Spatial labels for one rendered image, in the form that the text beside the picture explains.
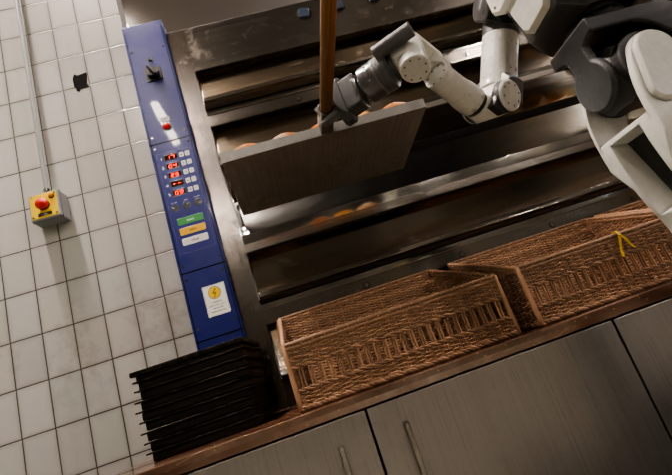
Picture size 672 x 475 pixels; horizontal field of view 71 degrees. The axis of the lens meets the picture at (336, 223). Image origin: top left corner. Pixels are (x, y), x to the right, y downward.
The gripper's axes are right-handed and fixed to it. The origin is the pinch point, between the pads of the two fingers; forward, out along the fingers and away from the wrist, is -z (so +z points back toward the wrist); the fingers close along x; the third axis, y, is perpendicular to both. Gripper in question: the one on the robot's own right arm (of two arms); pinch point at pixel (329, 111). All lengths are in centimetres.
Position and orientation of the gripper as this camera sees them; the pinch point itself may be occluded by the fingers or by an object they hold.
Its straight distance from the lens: 116.4
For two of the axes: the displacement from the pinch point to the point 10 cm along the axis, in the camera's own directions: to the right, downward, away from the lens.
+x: 3.3, 8.9, -3.1
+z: 7.9, -4.4, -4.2
